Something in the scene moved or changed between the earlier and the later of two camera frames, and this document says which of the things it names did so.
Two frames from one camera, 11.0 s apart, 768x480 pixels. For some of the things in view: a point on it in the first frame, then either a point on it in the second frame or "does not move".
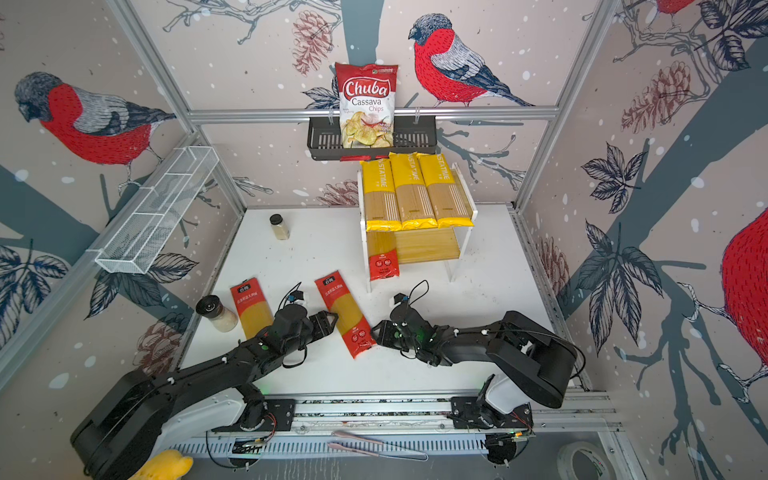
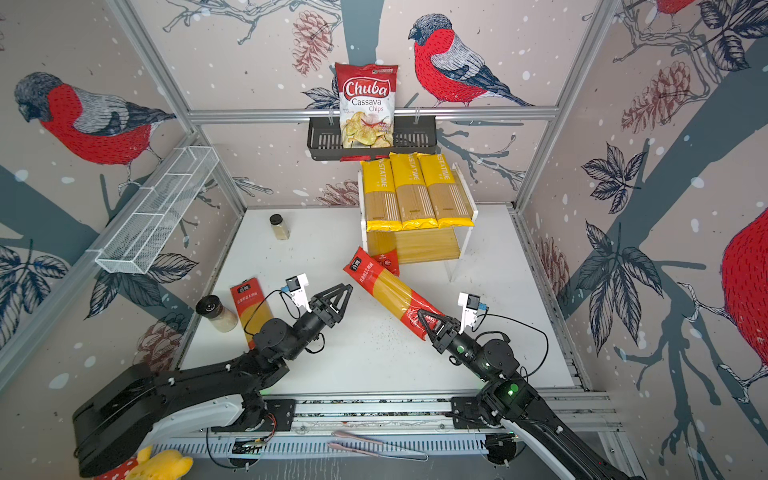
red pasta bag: [382, 256] does not move
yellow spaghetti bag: [449, 205] does not move
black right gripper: [384, 333] to [448, 338]
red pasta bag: [345, 313] to [399, 298]
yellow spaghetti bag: [413, 197] does not move
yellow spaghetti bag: [381, 202] does not move
